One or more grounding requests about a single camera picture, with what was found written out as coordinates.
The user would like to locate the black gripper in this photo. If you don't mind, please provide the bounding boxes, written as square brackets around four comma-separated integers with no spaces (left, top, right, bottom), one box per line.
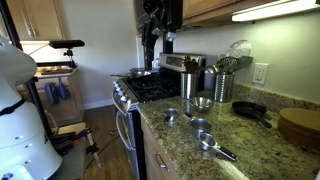
[143,0,177,56]

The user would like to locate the smallest silver measuring cup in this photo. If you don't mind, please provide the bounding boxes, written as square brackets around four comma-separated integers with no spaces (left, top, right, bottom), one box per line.
[163,107,180,124]

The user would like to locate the medium silver measuring cup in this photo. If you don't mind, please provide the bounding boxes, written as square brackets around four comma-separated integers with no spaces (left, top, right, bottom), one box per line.
[198,132,239,163]

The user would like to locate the steel frying pan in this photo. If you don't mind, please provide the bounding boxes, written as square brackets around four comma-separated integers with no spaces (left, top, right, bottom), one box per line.
[109,67,153,80]

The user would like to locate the wooden cooking utensils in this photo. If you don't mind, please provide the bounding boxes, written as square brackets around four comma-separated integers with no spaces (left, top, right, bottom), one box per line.
[182,54,205,75]

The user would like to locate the wooden upper cabinet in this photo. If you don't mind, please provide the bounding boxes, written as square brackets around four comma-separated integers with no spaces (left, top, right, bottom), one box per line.
[5,0,68,42]
[181,0,279,28]

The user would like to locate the ribbed steel utensil holder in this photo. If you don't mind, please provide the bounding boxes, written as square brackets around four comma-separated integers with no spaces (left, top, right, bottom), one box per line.
[213,72,235,103]
[180,72,198,100]

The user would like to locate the shallow steel bowl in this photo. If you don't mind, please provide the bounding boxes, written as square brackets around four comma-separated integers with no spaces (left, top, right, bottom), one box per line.
[189,96,215,113]

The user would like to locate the wooden island cabinet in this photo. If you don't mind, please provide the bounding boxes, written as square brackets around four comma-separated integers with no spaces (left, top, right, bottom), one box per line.
[16,68,86,127]

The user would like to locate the wooden drawer cabinet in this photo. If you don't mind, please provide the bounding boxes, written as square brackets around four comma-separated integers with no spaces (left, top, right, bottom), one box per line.
[139,114,183,180]

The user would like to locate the wooden tray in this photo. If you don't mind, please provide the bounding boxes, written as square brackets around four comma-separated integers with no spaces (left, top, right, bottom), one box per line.
[39,66,74,75]

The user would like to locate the stainless gas stove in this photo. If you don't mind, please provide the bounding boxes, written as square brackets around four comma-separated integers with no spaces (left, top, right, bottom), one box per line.
[110,52,208,180]

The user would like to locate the blue oven mitt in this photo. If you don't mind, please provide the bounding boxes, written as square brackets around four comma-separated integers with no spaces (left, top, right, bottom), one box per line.
[44,82,58,106]
[55,81,72,101]

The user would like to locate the black cast iron skillet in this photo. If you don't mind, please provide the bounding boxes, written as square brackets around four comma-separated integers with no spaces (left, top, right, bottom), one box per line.
[231,100,273,129]

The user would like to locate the under-cabinet light strip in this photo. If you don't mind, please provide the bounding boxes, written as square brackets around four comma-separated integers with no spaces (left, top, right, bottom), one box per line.
[231,0,320,23]

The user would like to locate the flat wooden board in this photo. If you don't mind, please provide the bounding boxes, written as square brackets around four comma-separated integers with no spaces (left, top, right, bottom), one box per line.
[54,121,87,135]

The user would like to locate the black clamp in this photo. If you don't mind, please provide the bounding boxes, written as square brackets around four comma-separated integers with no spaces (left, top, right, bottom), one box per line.
[49,128,93,156]

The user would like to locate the gray robot mounting platform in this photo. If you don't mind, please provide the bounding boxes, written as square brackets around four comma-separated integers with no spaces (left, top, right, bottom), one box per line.
[49,138,88,180]

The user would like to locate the round wooden cutting board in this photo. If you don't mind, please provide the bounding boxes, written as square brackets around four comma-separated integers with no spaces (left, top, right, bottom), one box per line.
[277,107,320,151]

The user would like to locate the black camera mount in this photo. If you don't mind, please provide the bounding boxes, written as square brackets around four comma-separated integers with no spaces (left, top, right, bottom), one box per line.
[63,48,77,69]

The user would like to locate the black stereo camera bar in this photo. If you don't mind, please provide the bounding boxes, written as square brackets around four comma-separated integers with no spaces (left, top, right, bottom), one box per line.
[48,39,86,50]

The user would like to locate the white wall outlet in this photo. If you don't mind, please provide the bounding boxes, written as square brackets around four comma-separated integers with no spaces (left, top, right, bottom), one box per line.
[251,62,270,85]

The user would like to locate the black metal stand frame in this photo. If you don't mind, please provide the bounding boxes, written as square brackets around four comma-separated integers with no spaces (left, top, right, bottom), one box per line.
[0,0,79,138]

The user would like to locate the metal drawer handle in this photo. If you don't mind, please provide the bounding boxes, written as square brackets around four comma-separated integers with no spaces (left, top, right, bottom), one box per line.
[154,152,170,172]

